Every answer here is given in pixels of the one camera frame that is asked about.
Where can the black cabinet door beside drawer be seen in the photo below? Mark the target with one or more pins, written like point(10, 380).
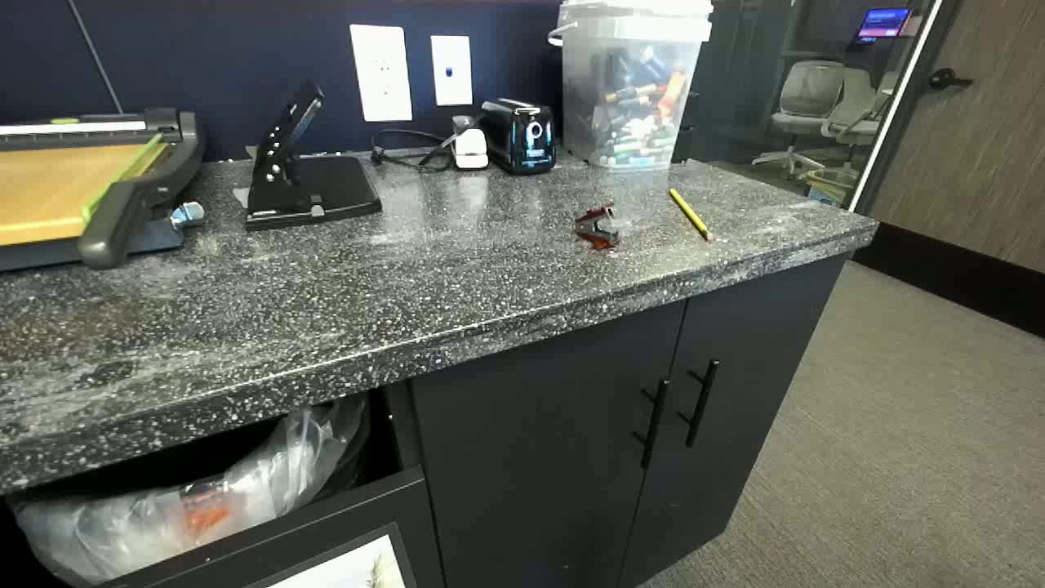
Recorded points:
point(523, 469)

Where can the brown wooden door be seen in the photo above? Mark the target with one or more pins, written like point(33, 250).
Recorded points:
point(980, 140)

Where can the dark red staple remover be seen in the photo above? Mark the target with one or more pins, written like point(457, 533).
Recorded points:
point(596, 229)

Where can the small white desk device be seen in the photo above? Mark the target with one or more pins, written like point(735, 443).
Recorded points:
point(467, 149)

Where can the yellow pencil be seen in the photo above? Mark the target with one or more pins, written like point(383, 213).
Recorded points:
point(691, 213)

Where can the black hole punch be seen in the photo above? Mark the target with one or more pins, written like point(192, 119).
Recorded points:
point(315, 189)

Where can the clear plastic lidded container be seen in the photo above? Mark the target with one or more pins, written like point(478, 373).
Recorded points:
point(632, 86)

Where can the white label on drawer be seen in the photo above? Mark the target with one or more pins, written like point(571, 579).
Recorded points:
point(349, 567)

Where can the glass office window panel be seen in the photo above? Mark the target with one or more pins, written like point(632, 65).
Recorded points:
point(753, 42)

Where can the small pale blue clip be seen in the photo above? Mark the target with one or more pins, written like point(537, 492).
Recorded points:
point(187, 213)

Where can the grey office chair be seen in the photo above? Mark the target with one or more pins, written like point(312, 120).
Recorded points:
point(811, 93)

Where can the black trash drawer front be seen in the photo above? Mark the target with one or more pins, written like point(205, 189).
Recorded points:
point(249, 542)

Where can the clear plastic trash bag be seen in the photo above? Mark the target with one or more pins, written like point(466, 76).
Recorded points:
point(166, 511)

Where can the lit computer monitor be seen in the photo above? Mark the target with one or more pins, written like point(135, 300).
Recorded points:
point(882, 22)

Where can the green and wood paper trimmer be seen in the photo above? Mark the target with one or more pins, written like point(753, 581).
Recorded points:
point(68, 189)

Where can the small white wall plate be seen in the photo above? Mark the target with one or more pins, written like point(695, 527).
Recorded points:
point(453, 69)

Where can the large white wall plate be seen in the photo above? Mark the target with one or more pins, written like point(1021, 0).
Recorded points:
point(380, 74)

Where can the white window frame strip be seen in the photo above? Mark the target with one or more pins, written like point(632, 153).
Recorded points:
point(898, 110)

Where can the black wall baseboard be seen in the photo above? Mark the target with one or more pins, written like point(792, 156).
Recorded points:
point(959, 278)

